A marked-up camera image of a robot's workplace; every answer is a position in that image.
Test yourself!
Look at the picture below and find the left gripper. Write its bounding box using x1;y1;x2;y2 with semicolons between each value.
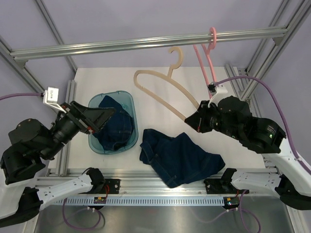
42;100;117;159

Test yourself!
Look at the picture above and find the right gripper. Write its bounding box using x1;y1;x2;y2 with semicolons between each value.
186;100;242;140

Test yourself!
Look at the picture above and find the dark denim skirt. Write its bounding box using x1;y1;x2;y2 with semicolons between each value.
93;96;134;151

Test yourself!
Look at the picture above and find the beige wooden hanger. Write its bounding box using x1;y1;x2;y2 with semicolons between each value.
133;46;199;121

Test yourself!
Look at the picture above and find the pink plastic hanger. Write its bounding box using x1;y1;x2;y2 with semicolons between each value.
193;27;217;85

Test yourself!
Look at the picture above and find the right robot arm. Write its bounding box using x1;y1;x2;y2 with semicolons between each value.
185;96;311;211

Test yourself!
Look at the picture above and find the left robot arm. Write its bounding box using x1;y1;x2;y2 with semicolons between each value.
0;101;116;227

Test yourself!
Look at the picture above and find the teal plastic basin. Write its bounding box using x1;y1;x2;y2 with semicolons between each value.
88;91;138;154

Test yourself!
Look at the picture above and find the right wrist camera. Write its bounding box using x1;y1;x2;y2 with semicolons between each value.
207;83;228;108

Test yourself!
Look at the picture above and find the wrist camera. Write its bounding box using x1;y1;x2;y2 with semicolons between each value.
207;83;228;108
43;87;66;113

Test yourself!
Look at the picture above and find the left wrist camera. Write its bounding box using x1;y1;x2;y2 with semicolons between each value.
43;87;66;113

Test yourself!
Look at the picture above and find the left aluminium frame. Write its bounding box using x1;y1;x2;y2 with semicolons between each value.
0;0;78;175

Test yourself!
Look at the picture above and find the aluminium frame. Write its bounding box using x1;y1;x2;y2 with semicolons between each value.
0;0;78;175
225;0;311;117

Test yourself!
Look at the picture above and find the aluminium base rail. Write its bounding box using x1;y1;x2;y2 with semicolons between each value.
36;168;285;197

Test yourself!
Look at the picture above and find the slotted cable duct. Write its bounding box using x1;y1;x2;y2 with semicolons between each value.
54;196;225;206

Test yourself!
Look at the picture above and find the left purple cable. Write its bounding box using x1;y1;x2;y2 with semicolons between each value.
0;92;107;230

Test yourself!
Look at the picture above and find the purple cable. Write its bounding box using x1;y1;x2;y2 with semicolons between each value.
191;75;311;233
0;92;107;230

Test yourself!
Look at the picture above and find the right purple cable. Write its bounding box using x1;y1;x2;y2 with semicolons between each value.
191;75;311;233

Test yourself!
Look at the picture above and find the aluminium hanging rail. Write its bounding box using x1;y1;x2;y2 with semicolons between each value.
10;26;288;62

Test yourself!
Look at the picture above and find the right aluminium frame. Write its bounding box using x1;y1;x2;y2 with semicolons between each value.
225;0;311;117

